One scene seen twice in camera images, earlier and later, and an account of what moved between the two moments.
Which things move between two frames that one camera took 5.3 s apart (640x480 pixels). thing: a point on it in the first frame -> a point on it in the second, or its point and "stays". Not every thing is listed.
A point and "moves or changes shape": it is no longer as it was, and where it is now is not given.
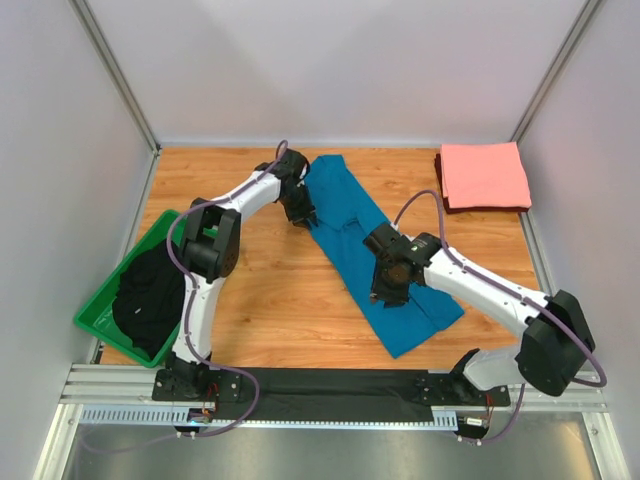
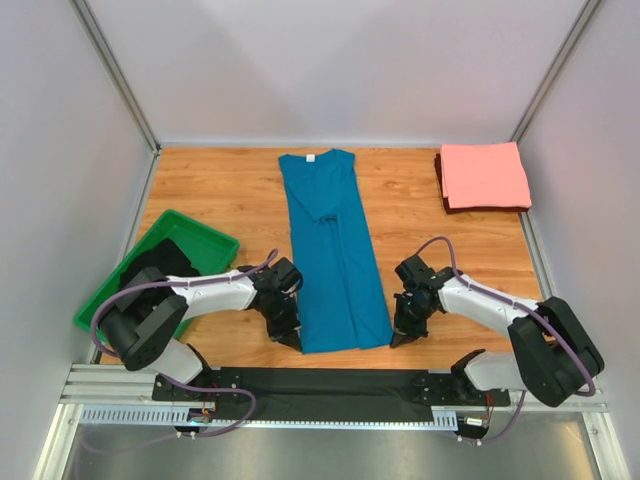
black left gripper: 300,209 -> 282,320
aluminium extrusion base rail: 99,392 stays
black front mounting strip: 331,394 stays
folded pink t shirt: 484,175 stays
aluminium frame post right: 589,8 stays
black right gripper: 388,293 -> 410,323
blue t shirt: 345,215 moves or changes shape
